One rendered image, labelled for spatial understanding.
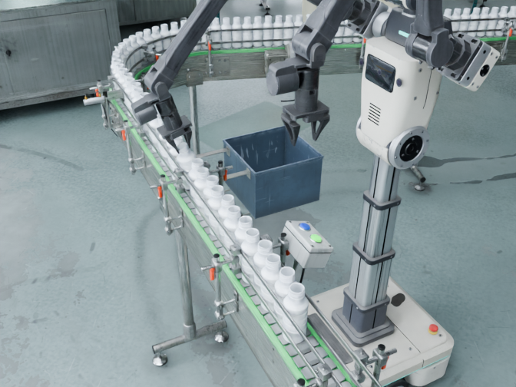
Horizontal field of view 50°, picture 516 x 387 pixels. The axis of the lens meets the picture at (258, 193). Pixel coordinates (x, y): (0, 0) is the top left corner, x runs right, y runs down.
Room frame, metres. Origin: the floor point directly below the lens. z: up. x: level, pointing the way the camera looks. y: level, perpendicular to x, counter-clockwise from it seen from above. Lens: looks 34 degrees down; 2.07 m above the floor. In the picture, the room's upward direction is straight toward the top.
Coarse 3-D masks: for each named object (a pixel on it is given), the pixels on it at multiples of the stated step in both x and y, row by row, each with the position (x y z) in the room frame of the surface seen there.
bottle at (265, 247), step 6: (264, 240) 1.13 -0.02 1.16; (258, 246) 1.11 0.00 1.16; (264, 246) 1.13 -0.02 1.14; (270, 246) 1.10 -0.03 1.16; (258, 252) 1.11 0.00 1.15; (264, 252) 1.10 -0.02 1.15; (270, 252) 1.10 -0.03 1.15; (258, 258) 1.10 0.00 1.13; (264, 258) 1.10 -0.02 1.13; (258, 264) 1.09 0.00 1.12; (264, 264) 1.09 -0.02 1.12; (258, 270) 1.09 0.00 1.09; (258, 282) 1.09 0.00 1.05; (258, 288) 1.09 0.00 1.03
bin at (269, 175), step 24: (240, 144) 2.12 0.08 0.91; (264, 144) 2.17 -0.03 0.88; (288, 144) 2.19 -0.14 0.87; (240, 168) 1.93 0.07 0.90; (264, 168) 2.17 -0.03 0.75; (288, 168) 1.88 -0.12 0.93; (312, 168) 1.93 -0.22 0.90; (240, 192) 1.93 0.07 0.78; (264, 192) 1.83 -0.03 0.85; (288, 192) 1.88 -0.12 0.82; (312, 192) 1.93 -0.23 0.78; (264, 216) 1.83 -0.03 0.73
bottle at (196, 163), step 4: (192, 160) 1.54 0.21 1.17; (196, 160) 1.55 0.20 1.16; (200, 160) 1.55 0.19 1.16; (192, 164) 1.53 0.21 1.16; (196, 164) 1.52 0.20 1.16; (200, 164) 1.52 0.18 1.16; (192, 168) 1.53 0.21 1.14; (196, 168) 1.52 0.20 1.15; (192, 172) 1.52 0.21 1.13; (196, 172) 1.52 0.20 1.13; (192, 176) 1.51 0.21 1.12; (196, 176) 1.51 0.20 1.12; (192, 180) 1.51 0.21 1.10; (192, 188) 1.51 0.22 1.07; (192, 192) 1.52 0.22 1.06; (192, 196) 1.52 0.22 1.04
